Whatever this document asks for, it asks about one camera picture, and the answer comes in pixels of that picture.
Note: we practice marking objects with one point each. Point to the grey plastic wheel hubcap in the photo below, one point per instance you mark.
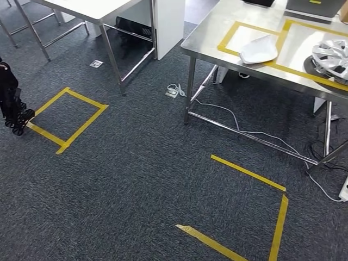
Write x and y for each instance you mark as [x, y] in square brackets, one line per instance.
[331, 57]

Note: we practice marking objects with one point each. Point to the stainless steel workbench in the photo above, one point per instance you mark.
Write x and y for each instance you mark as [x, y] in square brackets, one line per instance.
[204, 36]

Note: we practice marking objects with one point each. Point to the silver floor socket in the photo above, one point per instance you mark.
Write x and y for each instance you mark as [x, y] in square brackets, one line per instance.
[171, 93]
[96, 64]

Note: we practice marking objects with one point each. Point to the white desk metal legs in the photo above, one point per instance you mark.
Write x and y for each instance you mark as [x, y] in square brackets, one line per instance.
[168, 25]

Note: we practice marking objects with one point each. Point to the white triangular plastic panel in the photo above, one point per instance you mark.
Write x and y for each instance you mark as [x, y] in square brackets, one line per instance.
[258, 50]

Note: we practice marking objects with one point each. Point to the white black humanoid robot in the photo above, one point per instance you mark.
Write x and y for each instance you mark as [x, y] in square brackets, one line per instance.
[10, 101]

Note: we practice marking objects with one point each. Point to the grey laptop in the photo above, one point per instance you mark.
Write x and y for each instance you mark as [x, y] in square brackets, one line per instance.
[312, 7]

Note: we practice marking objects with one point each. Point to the white power strip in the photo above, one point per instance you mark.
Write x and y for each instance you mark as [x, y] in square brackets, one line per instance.
[344, 189]

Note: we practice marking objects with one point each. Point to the grey metal tube frame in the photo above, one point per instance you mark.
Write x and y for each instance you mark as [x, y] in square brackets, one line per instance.
[32, 30]

